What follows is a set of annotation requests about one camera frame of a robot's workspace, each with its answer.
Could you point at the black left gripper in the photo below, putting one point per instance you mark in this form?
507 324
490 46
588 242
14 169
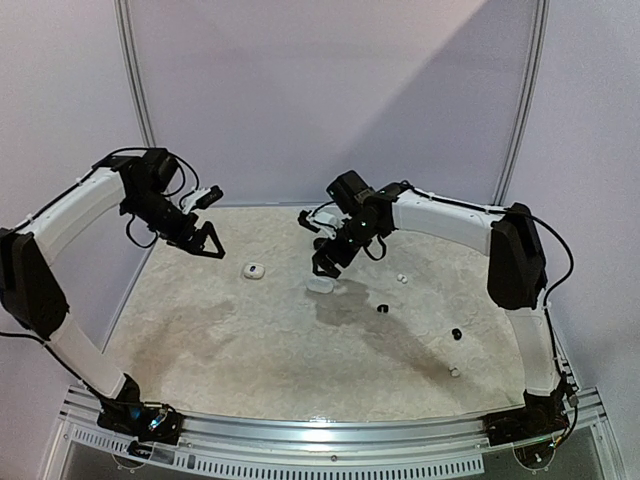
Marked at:
181 240

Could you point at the left aluminium wall post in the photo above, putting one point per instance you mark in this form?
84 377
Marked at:
132 66

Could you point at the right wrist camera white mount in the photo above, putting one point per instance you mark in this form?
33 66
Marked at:
322 222

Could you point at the right aluminium wall post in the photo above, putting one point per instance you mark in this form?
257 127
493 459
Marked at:
526 93

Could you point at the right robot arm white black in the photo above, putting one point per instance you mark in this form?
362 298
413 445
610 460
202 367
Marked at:
517 282

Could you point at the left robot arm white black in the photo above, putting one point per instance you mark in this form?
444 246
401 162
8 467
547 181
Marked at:
136 181

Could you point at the aluminium front rail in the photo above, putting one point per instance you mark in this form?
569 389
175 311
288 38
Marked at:
223 447

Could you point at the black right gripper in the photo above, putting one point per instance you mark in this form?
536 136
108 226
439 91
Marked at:
331 252

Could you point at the white stem earbud charging case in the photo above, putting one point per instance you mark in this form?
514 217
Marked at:
253 271

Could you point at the white oval earbud charging case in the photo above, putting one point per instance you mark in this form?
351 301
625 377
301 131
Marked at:
320 285

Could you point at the white round earbud near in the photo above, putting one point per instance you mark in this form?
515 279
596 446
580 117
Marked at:
454 371

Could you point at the aluminium wall post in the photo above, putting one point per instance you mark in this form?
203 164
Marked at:
526 93
132 66

